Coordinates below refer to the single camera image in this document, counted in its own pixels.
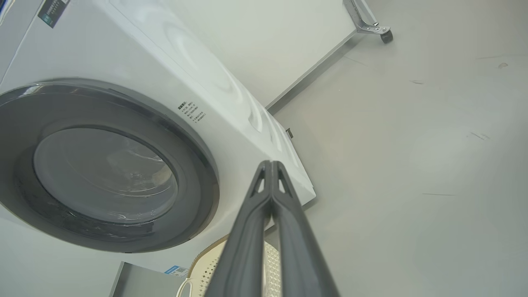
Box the round dark washer door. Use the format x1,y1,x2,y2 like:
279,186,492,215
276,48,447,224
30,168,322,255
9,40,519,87
0,78,220,253

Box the small black text label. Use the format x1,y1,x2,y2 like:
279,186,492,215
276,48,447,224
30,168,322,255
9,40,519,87
177,99,207,124

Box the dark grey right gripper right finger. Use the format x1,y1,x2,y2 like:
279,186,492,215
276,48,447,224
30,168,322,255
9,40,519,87
272,162,341,297

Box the cream perforated laundry basket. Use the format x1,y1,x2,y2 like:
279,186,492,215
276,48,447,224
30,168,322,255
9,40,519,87
175,234,283,297

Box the silver metal frame leg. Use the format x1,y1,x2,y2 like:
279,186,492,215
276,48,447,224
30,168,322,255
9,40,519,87
342,0,390,35

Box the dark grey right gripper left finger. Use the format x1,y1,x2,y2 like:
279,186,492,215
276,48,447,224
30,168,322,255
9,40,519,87
204,161,273,297

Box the white front-load washing machine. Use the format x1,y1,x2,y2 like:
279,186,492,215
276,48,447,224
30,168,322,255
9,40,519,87
0,0,317,297

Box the blue energy label sticker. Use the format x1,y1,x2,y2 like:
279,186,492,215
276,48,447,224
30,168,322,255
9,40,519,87
164,265,189,278

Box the dark energy label sticker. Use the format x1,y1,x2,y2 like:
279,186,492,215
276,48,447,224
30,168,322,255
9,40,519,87
37,0,71,28

